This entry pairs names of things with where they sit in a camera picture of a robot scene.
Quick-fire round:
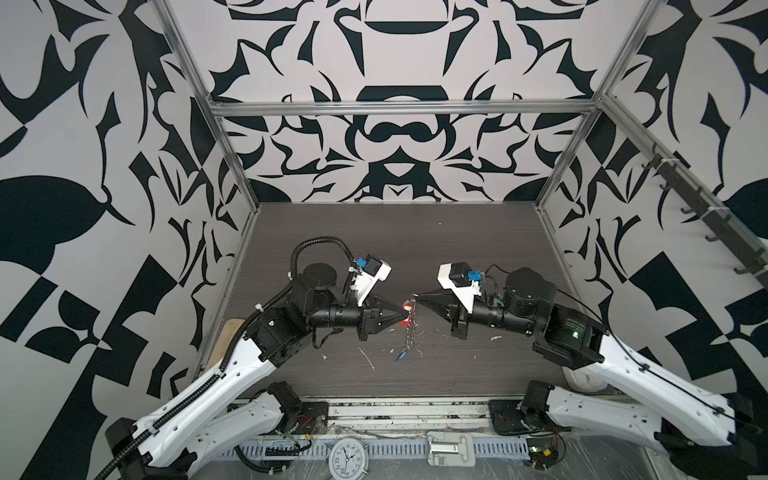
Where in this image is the black wall hook rail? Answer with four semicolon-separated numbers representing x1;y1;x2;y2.
641;143;768;289

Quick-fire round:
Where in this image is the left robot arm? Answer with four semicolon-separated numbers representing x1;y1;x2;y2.
97;236;408;479

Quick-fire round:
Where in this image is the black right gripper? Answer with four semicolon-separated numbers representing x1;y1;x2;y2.
420;283;543;340

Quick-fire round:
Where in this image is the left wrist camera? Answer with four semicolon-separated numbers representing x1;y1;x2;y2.
350;255;392;307

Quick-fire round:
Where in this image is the silver metal latch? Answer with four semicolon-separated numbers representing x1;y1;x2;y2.
426;431;476;468

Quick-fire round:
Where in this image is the white round object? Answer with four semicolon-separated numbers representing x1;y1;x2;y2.
562;367;608;393

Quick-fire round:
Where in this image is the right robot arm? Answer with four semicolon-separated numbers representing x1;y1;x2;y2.
415;263;760;479

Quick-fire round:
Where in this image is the white alarm clock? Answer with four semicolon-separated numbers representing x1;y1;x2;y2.
328;437;369;480

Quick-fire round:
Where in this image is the red key tag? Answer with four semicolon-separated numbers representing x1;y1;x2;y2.
400;301;415;327

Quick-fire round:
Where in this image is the wooden brush block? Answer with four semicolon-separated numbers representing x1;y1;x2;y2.
206;318;245;370

